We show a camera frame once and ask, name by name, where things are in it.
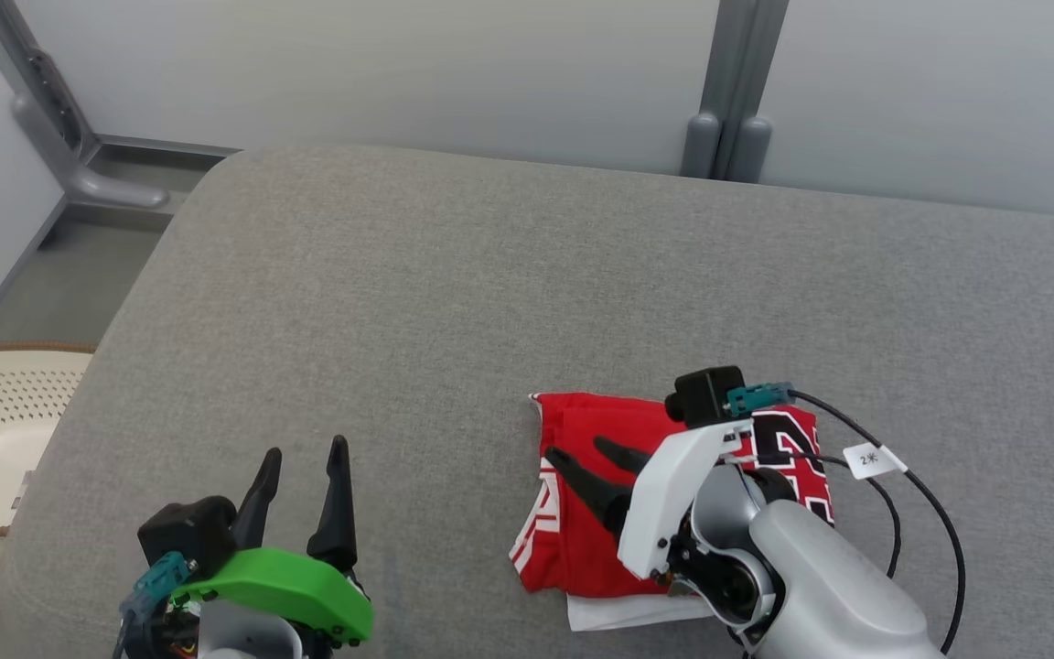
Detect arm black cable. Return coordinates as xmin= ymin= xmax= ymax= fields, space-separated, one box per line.
xmin=726 ymin=383 xmax=967 ymax=655
xmin=120 ymin=552 xmax=199 ymax=632

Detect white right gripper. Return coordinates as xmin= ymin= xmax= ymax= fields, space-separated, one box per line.
xmin=545 ymin=419 xmax=755 ymax=579

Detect grey partition base rail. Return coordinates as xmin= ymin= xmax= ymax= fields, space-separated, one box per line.
xmin=92 ymin=135 xmax=240 ymax=170

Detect grey corner post with foot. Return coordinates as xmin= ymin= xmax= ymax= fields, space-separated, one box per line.
xmin=0 ymin=0 xmax=171 ymax=210

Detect red numbered basketball jersey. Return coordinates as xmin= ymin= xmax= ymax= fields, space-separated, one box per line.
xmin=509 ymin=392 xmax=834 ymax=632

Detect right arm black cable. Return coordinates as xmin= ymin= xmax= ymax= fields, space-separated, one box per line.
xmin=726 ymin=383 xmax=967 ymax=655

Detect white right cable label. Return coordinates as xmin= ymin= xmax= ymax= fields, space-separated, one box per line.
xmin=843 ymin=442 xmax=908 ymax=480

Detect grey double partition post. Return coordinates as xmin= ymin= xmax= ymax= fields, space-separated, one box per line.
xmin=681 ymin=0 xmax=789 ymax=184

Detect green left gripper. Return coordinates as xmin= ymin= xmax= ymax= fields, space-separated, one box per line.
xmin=170 ymin=435 xmax=374 ymax=642

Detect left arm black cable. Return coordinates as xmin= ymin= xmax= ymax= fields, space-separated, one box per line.
xmin=120 ymin=552 xmax=199 ymax=632

